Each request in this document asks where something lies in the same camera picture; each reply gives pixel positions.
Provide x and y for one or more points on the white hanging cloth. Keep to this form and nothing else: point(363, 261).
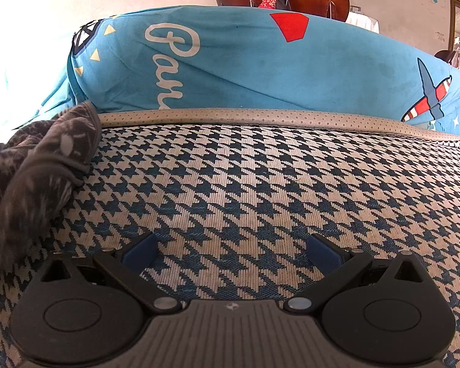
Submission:
point(362, 21)

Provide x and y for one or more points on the blue pillow with white star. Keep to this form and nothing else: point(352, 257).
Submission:
point(30, 96)

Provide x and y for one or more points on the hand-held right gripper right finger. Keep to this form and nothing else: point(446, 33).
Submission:
point(322, 255)

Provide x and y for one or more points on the dark brown chair back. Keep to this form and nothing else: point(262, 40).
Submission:
point(446, 59)

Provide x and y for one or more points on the grey doodle print fleece jacket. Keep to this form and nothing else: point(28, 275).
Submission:
point(30, 176)

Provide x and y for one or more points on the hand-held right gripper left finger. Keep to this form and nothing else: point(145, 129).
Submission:
point(140, 253)

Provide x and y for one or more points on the blue pillow with red patch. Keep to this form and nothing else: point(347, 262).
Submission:
point(253, 65)

